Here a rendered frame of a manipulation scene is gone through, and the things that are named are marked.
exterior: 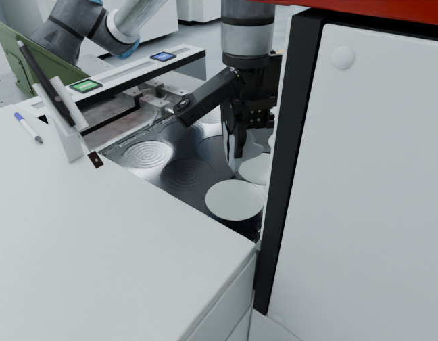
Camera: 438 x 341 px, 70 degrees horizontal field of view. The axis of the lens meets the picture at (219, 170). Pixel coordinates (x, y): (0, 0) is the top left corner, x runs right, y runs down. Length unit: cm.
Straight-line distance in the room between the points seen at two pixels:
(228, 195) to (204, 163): 10
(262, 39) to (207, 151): 28
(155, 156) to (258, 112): 24
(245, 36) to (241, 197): 26
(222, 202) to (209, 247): 16
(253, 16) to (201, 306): 35
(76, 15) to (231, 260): 98
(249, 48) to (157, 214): 26
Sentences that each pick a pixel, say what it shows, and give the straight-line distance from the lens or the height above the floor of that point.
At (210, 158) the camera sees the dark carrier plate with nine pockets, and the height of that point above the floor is 90.
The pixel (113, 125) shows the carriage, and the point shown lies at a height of 88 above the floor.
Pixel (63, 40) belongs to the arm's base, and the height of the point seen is 98.
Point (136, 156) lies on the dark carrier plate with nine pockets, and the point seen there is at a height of 90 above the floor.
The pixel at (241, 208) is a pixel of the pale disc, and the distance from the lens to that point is 52.
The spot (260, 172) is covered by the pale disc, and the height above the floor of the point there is 90.
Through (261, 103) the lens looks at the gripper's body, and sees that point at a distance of 49.
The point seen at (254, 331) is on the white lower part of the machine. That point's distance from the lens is 57.
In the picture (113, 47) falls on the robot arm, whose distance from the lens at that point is 121.
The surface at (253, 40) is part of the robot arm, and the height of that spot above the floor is 115.
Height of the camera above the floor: 127
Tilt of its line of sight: 39 degrees down
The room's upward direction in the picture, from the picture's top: straight up
